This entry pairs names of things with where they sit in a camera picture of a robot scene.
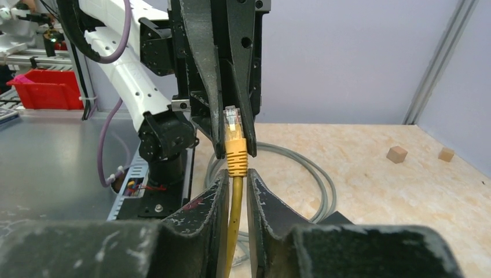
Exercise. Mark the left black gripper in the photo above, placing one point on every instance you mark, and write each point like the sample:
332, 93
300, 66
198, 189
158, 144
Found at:
214, 49

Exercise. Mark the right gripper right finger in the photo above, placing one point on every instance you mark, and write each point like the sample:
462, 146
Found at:
285, 244

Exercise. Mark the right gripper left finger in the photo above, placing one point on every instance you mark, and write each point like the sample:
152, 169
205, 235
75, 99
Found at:
191, 242

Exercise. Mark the black network switch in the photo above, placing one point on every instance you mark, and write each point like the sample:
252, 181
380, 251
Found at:
336, 218

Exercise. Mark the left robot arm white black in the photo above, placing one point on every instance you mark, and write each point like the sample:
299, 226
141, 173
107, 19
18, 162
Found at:
108, 33

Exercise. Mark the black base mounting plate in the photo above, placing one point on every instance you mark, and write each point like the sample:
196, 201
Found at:
168, 186

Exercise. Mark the wooden cube near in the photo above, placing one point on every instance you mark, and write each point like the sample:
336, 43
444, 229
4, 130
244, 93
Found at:
397, 154

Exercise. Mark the wooden cube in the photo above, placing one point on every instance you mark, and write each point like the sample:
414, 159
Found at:
446, 154
397, 154

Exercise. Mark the wooden cube far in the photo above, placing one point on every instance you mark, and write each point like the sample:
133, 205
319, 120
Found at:
446, 154

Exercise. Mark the red plastic bin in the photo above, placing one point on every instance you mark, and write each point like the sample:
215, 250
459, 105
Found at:
46, 89

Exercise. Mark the white slotted cable duct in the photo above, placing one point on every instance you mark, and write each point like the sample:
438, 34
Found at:
128, 200

